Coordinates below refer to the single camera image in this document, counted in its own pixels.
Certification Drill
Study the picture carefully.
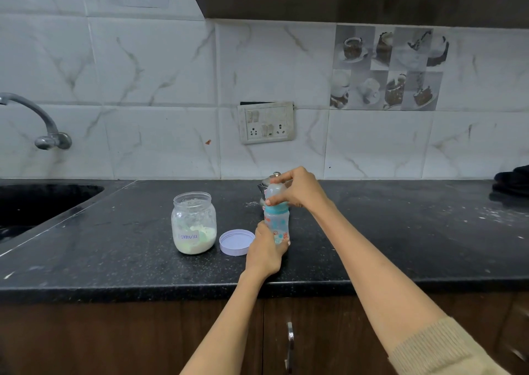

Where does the person's right hand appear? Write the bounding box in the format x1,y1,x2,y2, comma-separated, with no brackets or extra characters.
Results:
264,166,333,214

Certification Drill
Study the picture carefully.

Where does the person's left hand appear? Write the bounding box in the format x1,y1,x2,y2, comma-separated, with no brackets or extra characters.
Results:
244,221,292,281

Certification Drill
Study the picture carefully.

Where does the clear dome bottle cap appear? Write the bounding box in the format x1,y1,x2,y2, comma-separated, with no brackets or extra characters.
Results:
264,182,288,200

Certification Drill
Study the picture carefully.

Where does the lavender plastic jar lid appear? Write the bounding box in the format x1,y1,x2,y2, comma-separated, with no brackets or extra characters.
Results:
218,229,256,257

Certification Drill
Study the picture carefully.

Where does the clear printed baby bottle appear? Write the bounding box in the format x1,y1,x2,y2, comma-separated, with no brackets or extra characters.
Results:
264,210,290,246

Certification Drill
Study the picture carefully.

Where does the small steel kettle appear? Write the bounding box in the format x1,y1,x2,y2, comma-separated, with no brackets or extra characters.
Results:
257,171,283,208

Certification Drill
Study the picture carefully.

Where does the clear formula powder jar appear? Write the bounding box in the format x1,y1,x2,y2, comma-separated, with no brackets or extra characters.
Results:
171,191,218,256

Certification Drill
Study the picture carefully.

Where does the white measuring scoop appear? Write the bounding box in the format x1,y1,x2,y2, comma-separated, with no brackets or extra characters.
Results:
175,217,203,243

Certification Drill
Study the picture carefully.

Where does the person's right forearm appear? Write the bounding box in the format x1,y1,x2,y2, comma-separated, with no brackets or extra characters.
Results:
312,199,447,355

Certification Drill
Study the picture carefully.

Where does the person's left forearm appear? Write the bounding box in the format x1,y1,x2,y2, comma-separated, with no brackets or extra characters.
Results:
180,270,278,375

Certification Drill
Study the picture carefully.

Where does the brown wooden base cabinet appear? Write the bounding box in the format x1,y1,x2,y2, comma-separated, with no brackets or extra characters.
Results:
0,291,529,375

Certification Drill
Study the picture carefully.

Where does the beige knit sleeve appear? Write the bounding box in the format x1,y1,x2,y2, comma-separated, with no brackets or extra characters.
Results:
388,315,511,375

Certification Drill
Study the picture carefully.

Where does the black cloth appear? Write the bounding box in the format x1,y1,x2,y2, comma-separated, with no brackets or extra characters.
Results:
492,164,529,200

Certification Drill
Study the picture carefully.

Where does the black kitchen sink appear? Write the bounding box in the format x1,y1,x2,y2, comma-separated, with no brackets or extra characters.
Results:
0,183,105,243

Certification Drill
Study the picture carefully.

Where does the white switch socket board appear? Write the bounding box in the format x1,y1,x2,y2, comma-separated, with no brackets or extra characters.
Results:
237,101,296,145

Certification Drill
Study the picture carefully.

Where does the chrome curved wall faucet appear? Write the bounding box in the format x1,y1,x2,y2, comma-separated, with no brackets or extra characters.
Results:
0,92,73,151

